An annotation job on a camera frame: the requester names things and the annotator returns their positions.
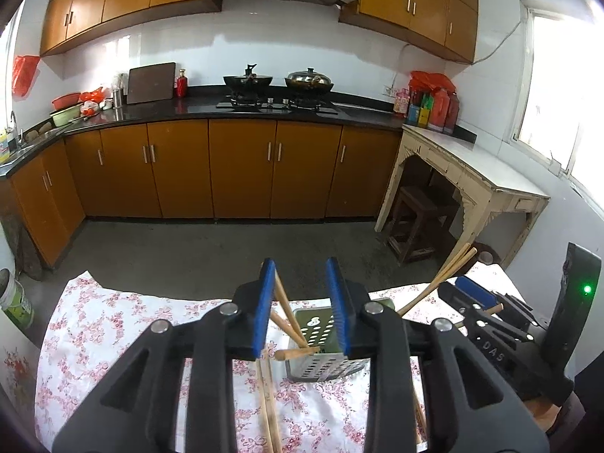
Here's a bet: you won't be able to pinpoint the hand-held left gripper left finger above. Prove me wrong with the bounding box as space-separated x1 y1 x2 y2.
52 259 277 453

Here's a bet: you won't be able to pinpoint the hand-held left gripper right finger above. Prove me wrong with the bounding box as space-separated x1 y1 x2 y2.
325 257 550 453

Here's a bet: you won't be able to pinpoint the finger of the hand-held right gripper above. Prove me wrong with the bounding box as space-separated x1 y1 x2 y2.
438 283 501 336
455 277 536 328

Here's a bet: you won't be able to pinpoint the green perforated utensil holder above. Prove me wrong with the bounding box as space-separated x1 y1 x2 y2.
283 298 396 384

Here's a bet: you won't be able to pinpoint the person's right hand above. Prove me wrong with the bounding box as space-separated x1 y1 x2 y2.
521 394 574 437

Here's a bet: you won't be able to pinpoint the wooden stool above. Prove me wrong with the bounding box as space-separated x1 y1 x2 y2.
386 185 461 265

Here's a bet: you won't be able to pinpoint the worn white side table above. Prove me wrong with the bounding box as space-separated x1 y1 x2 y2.
375 124 550 270

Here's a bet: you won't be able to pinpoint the wooden lower kitchen cabinets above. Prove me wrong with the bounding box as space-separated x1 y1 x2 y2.
0 118 402 270

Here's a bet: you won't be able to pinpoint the pink floral tablecloth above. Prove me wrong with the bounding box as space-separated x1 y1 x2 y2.
35 264 515 453

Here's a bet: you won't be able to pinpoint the red condiment bottles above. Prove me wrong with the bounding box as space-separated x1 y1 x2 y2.
429 89 461 134

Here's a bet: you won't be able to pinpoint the colourful condiment boxes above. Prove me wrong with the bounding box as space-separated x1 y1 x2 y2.
407 92 432 128

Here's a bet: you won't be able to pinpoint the gas stove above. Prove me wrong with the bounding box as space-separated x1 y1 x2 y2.
216 97 341 116

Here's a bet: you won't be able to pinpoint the black kitchen countertop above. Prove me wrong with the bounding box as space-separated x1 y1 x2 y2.
0 84 475 180

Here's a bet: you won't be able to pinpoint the window with security bars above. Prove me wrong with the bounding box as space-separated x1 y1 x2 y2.
512 0 604 185

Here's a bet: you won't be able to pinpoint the red bag over condiments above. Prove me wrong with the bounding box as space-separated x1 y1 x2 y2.
410 71 456 92

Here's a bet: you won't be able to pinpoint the wok with metal lid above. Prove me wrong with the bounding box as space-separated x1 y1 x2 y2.
284 67 335 95

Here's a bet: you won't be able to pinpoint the black wok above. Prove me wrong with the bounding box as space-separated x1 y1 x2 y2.
223 63 273 92

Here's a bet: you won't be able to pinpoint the white plastic bucket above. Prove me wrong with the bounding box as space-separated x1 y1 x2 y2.
0 269 36 331

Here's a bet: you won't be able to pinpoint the dark cutting board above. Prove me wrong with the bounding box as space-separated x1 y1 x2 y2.
126 62 177 105

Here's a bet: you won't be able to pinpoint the red bag on countertop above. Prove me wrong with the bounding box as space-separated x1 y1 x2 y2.
79 87 105 116

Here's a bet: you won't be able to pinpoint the green basin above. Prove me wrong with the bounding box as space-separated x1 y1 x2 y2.
49 105 83 127

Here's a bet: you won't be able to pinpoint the hanging red plastic bag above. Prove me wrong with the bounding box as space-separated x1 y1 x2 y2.
12 55 41 100

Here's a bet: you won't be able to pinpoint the wall cable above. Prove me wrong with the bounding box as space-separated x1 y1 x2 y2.
472 19 524 64

